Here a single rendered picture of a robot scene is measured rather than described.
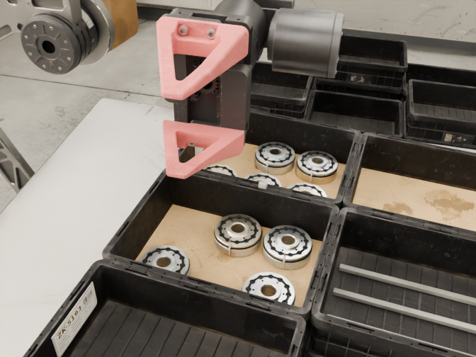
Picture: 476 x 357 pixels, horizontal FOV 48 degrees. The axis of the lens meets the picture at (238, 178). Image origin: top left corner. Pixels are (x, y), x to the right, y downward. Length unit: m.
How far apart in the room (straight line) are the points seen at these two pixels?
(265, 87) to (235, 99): 2.02
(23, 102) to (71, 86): 0.32
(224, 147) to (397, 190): 0.99
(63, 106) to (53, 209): 1.91
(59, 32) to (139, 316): 0.64
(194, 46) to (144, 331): 0.72
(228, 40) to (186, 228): 0.85
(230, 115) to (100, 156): 1.26
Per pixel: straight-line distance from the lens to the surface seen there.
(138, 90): 3.45
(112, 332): 1.04
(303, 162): 1.34
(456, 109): 2.48
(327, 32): 0.47
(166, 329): 1.03
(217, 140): 0.42
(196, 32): 0.39
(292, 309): 0.92
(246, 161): 1.39
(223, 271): 1.10
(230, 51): 0.37
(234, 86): 0.41
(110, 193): 1.52
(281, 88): 2.43
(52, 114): 3.31
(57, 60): 1.32
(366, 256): 1.18
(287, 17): 0.48
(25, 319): 1.27
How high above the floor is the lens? 1.66
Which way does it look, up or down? 39 degrees down
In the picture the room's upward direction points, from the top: 1 degrees clockwise
